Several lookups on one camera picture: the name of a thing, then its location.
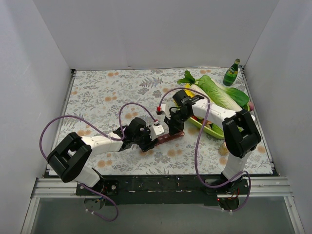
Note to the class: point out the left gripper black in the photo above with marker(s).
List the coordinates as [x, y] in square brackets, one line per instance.
[147, 143]

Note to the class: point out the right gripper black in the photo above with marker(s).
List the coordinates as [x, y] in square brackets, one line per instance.
[174, 124]

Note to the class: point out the red weekly pill organizer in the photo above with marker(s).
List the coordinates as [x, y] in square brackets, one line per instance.
[167, 137]

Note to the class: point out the clear pill bottle yellow pills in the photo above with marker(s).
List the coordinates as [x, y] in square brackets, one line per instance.
[223, 150]

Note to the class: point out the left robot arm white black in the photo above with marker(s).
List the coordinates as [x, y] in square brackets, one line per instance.
[69, 157]

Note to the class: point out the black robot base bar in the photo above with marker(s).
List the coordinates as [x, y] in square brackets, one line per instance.
[165, 189]

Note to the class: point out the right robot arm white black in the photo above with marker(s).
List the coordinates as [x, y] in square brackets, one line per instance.
[240, 132]

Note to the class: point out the yellow napa cabbage toy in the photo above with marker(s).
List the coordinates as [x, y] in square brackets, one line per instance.
[192, 90]

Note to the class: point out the green plastic basket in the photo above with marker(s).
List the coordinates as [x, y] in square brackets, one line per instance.
[209, 128]

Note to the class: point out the white daikon radish toy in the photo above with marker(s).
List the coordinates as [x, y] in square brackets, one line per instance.
[192, 83]

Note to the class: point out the floral tablecloth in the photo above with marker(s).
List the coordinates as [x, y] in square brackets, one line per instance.
[101, 101]

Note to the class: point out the green napa cabbage toy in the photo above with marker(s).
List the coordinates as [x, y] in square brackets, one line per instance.
[227, 97]

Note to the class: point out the green glass bottle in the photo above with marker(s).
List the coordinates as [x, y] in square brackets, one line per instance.
[231, 74]

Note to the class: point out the pink radish toy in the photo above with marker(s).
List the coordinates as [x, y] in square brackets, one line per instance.
[251, 106]

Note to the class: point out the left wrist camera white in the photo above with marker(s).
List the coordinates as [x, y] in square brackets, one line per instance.
[156, 131]

